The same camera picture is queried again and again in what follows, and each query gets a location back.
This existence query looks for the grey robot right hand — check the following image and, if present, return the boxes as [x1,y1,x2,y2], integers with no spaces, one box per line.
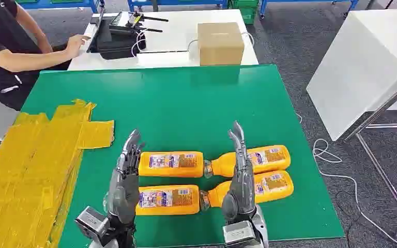
[221,120,257,224]

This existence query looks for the person's right hand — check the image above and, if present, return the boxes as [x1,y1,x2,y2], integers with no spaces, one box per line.
[64,34,91,60]

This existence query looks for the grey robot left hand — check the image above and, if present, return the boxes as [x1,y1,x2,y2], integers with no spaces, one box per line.
[103,129,146,227]

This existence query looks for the orange drink bottle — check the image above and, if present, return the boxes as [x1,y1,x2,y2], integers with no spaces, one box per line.
[200,170,294,211]
[135,184,201,216]
[138,151,205,178]
[203,145,291,179]

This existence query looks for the black equipment case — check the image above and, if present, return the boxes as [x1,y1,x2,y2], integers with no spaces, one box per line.
[86,16,147,61]

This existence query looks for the blue metal rack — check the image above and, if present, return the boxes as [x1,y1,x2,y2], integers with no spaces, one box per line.
[127,0,230,13]
[259,0,360,20]
[14,0,105,14]

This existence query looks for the black remote controller with antennas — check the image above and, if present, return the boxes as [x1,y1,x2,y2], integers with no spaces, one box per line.
[111,10,170,36]

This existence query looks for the yellow sheet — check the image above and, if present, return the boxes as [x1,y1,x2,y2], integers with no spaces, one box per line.
[0,99,115,248]

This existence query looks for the green table mat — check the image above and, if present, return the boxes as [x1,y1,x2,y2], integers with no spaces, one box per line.
[20,64,346,248]

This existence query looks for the brown cardboard box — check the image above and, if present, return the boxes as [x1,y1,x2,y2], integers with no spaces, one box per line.
[197,22,246,67]

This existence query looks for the white panel table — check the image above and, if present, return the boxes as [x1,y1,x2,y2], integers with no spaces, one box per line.
[306,8,397,142]

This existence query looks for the green plastic crate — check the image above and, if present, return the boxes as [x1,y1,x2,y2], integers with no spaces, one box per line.
[227,0,261,26]

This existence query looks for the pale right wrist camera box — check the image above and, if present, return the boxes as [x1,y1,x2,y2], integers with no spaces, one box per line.
[222,220,258,248]

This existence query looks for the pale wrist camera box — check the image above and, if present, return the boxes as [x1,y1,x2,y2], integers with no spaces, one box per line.
[222,220,258,248]
[74,206,112,241]

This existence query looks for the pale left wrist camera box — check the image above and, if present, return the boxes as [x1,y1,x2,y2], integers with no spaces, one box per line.
[74,206,112,241]

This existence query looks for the white cable on table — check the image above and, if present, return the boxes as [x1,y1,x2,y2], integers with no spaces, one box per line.
[131,28,256,58]

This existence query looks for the white cable on floor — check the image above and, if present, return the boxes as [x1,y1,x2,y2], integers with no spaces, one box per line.
[296,113,397,248]

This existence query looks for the metal table frame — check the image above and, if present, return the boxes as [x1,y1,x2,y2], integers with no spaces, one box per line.
[343,55,397,229]

